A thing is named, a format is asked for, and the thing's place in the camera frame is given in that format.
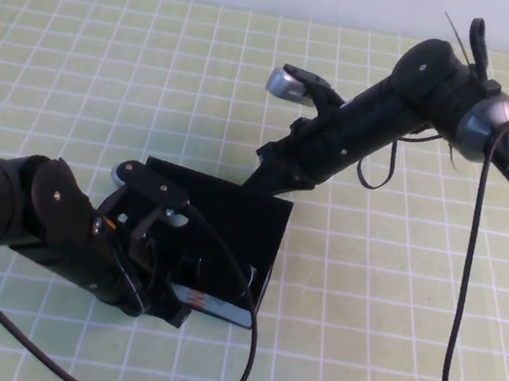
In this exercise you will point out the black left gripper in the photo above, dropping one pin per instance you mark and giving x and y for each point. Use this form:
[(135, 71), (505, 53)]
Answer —
[(140, 279)]

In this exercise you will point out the green checked tablecloth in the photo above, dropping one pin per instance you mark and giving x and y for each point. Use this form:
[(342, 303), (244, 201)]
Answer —
[(360, 318)]

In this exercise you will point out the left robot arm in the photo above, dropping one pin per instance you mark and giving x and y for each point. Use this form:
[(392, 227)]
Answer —
[(0, 205)]

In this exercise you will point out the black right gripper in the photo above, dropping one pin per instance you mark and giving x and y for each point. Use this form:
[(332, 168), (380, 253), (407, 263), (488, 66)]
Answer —
[(310, 156)]

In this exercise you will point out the black glasses case printed side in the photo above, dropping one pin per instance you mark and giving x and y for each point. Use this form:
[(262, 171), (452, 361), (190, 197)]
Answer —
[(238, 227)]

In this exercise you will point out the black zip tie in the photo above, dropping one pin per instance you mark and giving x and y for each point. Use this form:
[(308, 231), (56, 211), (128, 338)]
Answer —
[(458, 39), (453, 156)]

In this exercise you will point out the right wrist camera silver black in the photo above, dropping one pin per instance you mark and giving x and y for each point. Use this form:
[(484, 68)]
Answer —
[(285, 85)]

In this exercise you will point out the black right camera bracket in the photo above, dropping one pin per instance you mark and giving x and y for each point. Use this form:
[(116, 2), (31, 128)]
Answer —
[(323, 109)]

